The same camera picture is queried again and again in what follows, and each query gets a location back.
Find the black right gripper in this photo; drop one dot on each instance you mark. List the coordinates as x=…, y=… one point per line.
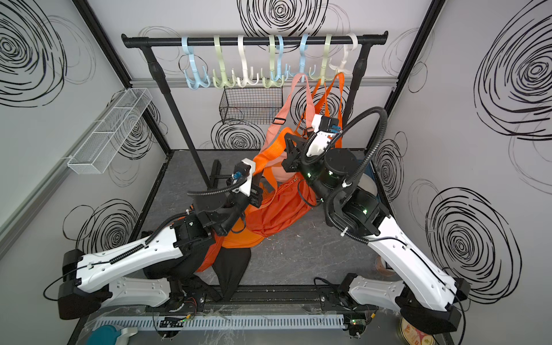
x=295, y=156

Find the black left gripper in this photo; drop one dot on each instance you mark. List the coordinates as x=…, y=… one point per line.
x=254, y=196

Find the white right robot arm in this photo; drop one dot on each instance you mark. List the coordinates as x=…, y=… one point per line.
x=426, y=296

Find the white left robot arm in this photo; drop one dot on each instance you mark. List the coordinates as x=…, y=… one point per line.
x=115, y=277

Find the middle white hook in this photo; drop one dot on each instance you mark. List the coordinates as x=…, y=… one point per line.
x=248, y=77

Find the white swivel hook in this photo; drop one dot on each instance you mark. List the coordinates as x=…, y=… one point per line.
x=341, y=68

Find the left light green hook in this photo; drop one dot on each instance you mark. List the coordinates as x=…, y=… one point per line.
x=222, y=81

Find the light blue swivel hook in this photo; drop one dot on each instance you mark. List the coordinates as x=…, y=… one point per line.
x=302, y=61

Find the middle light green hook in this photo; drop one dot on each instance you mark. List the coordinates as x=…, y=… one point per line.
x=271, y=80

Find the light green swivel hook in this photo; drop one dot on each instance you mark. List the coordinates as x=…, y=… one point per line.
x=321, y=77

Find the leftmost light blue hook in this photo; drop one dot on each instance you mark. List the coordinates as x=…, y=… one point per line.
x=195, y=81

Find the white plate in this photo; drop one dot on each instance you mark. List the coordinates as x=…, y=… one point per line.
x=367, y=187

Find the dark grey clothes rack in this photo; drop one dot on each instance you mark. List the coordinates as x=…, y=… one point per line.
x=146, y=44

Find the teal round lid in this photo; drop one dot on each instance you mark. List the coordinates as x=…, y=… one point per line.
x=111, y=335

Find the round printed tin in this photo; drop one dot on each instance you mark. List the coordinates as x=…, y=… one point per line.
x=410, y=335

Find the black wire basket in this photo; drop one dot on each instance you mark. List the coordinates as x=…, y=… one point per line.
x=253, y=105

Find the black orange strap bag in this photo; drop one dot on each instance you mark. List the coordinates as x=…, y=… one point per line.
x=229, y=257

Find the white wire basket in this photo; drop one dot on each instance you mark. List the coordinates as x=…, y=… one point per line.
x=110, y=132

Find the aluminium wall rail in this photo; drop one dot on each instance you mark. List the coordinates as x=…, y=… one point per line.
x=172, y=82

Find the white slotted cable duct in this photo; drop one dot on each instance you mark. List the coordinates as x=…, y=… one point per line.
x=218, y=323

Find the right black frame post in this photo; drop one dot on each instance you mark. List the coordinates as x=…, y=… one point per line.
x=411, y=60

